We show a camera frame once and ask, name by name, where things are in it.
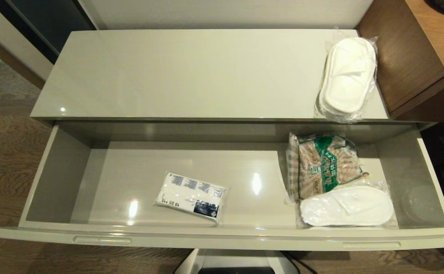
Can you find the green brown snack bag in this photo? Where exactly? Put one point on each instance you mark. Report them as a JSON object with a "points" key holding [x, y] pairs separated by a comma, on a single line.
{"points": [[321, 167]]}

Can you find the white tissue pack blue print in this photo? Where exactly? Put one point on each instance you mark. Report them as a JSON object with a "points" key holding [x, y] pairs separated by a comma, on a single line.
{"points": [[189, 194]]}

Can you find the white slippers in flat bag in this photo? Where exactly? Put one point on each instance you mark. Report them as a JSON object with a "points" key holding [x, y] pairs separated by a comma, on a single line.
{"points": [[347, 207]]}

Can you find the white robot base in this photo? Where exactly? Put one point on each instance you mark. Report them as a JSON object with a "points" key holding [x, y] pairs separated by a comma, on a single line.
{"points": [[237, 258]]}

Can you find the dark glass door panel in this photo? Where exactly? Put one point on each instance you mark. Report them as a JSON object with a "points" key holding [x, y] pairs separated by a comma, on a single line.
{"points": [[47, 23]]}

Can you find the brown wooden desk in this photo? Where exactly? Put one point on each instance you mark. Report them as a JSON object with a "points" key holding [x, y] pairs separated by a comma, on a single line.
{"points": [[408, 49]]}

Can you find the glossy grey cabinet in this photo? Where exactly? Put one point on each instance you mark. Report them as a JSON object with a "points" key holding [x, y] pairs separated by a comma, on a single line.
{"points": [[187, 76]]}

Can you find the white slippers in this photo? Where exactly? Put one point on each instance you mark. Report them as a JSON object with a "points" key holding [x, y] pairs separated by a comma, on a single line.
{"points": [[347, 76], [347, 207]]}

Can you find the brown wooden baseboard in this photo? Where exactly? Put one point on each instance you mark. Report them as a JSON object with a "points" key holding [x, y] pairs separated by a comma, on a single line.
{"points": [[13, 57]]}

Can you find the open grey drawer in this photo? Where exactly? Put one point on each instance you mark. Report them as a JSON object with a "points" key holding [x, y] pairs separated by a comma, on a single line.
{"points": [[54, 182]]}

